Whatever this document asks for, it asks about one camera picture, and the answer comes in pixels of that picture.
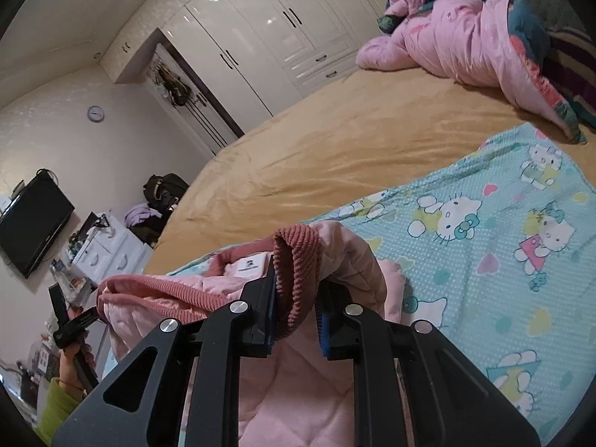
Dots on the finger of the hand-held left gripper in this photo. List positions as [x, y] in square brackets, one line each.
[91, 315]

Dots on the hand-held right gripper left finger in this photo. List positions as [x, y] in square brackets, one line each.
[260, 307]

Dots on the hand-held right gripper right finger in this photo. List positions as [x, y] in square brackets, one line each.
[323, 330]

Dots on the pink quilted jacket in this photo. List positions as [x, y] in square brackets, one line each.
[298, 400]

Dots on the person's left forearm green sleeve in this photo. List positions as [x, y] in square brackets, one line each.
[56, 409]

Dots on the person's left hand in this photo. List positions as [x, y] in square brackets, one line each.
[70, 372]

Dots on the white drawer cabinet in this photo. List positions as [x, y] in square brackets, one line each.
[111, 251]

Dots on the black flat television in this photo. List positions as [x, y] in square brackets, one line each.
[32, 223]

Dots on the purple cloth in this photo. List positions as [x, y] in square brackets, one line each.
[139, 214]

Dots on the black backpack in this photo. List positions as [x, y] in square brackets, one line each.
[163, 188]

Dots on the teal cartoon printed blanket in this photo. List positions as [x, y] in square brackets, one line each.
[489, 260]

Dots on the bed with yellow sheet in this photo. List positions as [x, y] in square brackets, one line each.
[349, 139]

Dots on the white door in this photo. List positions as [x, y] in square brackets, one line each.
[209, 121]

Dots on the items hanging on door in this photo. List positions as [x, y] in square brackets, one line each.
[174, 88]

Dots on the white glossy wardrobe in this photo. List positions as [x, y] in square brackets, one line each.
[260, 23]

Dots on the pink floral quilt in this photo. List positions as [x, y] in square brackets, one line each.
[456, 37]

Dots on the striped pillow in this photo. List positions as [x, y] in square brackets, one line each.
[572, 65]

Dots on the round wall clock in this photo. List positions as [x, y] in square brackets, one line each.
[96, 114]

